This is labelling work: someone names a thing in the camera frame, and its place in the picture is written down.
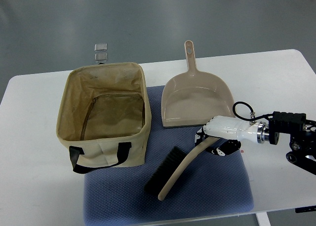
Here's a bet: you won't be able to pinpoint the beige hand broom black bristles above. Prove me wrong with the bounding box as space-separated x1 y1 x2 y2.
144 137 219 201

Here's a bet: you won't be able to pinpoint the upper metal floor plate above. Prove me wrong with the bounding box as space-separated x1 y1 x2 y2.
94 43 107 51

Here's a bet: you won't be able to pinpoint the cream fabric bag black handle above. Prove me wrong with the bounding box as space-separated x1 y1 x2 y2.
56 62 152 174

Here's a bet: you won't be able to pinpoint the beige plastic dustpan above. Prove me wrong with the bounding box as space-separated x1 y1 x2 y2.
161 40 234 128

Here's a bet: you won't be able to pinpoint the white table leg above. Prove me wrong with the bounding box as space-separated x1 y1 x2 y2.
256 212 271 226

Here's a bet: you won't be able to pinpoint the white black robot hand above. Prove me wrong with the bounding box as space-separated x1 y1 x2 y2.
195 116 269 156

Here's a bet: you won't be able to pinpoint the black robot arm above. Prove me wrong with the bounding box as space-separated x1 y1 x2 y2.
232 101 316 174

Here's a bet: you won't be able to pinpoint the blue mesh cushion mat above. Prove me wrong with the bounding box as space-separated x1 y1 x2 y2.
83 86 254 226

